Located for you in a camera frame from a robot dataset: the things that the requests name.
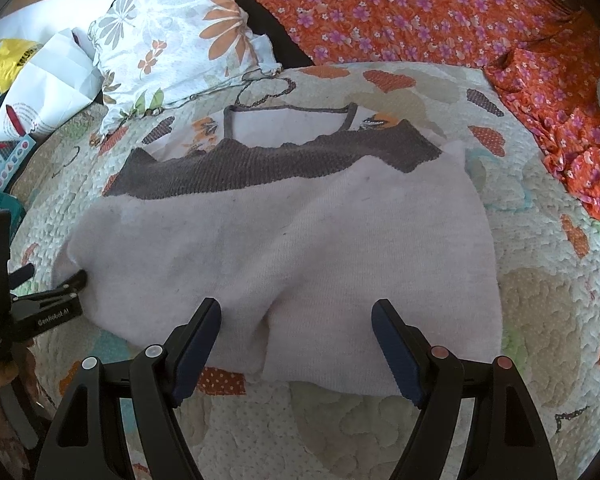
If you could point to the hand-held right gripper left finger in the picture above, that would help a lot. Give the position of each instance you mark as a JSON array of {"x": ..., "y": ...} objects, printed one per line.
[{"x": 195, "y": 347}]

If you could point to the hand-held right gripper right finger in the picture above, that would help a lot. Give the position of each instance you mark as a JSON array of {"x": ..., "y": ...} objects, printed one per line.
[{"x": 397, "y": 350}]

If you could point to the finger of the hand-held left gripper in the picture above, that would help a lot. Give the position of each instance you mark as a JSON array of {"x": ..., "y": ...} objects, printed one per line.
[
  {"x": 22, "y": 276},
  {"x": 65, "y": 287}
]

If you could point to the pink sweater with grey trim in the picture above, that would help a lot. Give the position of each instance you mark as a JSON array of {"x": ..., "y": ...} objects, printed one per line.
[{"x": 305, "y": 240}]

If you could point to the card with coloured dots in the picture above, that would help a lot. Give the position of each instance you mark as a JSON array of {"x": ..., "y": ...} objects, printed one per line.
[{"x": 7, "y": 162}]

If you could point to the patchwork quilt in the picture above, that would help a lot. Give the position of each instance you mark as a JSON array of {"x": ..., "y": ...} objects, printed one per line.
[{"x": 535, "y": 310}]

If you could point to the white paper bag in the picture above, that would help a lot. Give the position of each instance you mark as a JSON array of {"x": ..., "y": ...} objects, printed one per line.
[{"x": 50, "y": 80}]

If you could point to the yellow plastic bag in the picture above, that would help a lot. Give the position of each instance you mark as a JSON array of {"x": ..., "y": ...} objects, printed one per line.
[{"x": 0, "y": 62}]

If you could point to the white floral pillow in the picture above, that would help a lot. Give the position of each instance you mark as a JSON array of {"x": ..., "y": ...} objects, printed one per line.
[{"x": 180, "y": 35}]

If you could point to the black cloth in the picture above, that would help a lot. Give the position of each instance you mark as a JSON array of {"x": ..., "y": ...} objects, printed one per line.
[{"x": 267, "y": 30}]

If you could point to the orange floral cloth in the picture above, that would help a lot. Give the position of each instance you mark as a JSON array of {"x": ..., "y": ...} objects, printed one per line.
[{"x": 430, "y": 15}]

